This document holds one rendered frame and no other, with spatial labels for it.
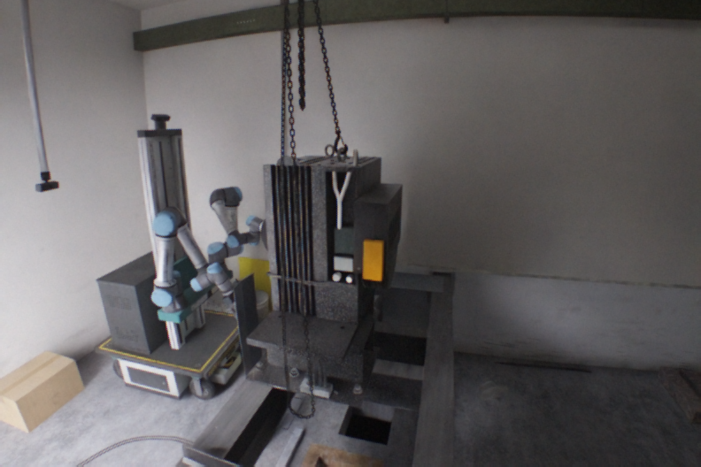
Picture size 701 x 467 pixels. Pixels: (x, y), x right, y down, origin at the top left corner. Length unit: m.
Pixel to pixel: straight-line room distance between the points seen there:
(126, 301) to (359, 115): 2.05
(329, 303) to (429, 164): 1.33
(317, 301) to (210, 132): 1.95
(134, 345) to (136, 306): 0.34
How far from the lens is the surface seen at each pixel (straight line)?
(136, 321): 2.51
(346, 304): 1.51
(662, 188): 2.90
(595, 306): 2.94
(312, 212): 1.42
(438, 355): 1.80
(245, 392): 1.63
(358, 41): 2.58
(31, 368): 3.05
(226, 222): 2.20
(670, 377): 3.27
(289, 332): 1.53
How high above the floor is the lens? 1.77
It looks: 13 degrees down
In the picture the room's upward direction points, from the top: straight up
